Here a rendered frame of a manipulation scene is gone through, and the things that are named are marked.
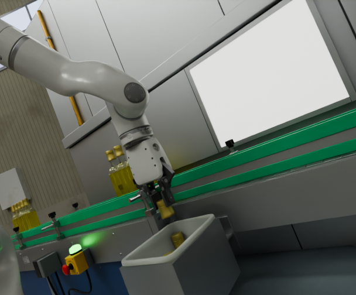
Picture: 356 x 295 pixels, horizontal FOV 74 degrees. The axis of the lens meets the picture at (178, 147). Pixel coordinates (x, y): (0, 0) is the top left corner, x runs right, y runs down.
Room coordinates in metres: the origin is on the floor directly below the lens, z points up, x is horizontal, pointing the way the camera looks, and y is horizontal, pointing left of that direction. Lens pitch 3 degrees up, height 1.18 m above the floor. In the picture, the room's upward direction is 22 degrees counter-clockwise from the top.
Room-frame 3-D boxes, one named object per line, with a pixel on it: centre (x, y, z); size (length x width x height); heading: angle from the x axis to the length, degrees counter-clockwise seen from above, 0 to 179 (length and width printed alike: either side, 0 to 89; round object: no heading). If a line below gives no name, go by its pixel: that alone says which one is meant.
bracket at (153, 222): (0.77, 0.13, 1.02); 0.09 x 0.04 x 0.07; 145
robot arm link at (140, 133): (0.60, 0.09, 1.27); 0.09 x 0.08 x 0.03; 53
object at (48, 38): (1.29, 0.45, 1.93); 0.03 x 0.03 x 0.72; 55
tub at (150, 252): (0.60, 0.10, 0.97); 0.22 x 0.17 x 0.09; 145
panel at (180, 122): (0.89, -0.12, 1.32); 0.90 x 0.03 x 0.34; 55
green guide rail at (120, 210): (1.26, 0.89, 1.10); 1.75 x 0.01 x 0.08; 55
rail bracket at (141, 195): (0.75, 0.14, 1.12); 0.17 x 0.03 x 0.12; 145
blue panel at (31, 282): (1.32, 0.81, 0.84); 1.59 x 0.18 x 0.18; 55
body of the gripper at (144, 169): (0.60, 0.09, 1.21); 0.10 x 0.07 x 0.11; 53
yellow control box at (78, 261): (0.94, 0.53, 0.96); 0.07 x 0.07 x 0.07; 55
